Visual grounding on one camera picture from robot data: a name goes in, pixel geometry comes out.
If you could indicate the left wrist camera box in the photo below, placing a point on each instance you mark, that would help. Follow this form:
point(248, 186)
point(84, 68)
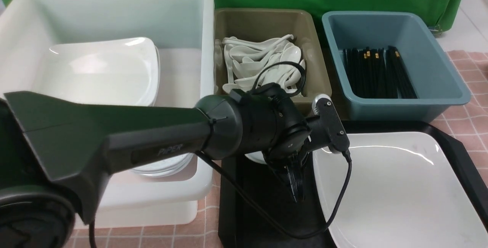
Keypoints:
point(327, 130)

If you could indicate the large white square rice plate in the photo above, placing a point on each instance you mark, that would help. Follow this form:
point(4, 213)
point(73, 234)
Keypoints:
point(404, 193)

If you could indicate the small dish in tub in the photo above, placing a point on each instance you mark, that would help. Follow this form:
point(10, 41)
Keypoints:
point(165, 167)
point(169, 172)

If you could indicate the blue plastic chopstick bin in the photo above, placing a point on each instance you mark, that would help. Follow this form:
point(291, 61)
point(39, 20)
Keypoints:
point(435, 80)

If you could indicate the white plate in tub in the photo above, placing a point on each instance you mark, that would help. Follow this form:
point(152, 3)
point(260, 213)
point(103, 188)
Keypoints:
point(106, 72)
point(155, 76)

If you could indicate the bundle of black chopsticks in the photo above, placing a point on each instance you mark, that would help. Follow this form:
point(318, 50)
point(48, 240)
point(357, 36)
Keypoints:
point(378, 73)

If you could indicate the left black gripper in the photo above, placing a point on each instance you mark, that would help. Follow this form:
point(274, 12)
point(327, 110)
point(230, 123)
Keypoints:
point(286, 156)

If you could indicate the pile of white spoons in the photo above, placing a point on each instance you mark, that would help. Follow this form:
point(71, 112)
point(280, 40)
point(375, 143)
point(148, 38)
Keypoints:
point(254, 64)

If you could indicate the lower white plate in tub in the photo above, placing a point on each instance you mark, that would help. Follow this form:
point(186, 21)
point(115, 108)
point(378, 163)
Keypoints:
point(155, 76)

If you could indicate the left dark grey robot arm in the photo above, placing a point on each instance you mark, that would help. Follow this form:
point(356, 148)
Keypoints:
point(57, 156)

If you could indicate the olive plastic spoon bin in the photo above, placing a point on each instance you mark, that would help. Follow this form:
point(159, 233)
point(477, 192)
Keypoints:
point(257, 25)

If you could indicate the lower small dish in tub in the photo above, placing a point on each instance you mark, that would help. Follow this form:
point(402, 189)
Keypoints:
point(169, 172)

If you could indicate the large white plastic tub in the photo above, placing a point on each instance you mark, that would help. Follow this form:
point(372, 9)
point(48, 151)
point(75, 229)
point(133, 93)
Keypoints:
point(183, 31)

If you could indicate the small white dish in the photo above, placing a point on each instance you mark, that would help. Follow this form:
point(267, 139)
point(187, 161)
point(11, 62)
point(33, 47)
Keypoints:
point(256, 157)

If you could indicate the top small dish in tub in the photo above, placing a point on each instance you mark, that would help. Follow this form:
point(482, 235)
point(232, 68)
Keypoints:
point(165, 167)

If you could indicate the top white plate in tub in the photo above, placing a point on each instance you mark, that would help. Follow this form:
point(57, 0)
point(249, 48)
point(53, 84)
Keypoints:
point(106, 72)

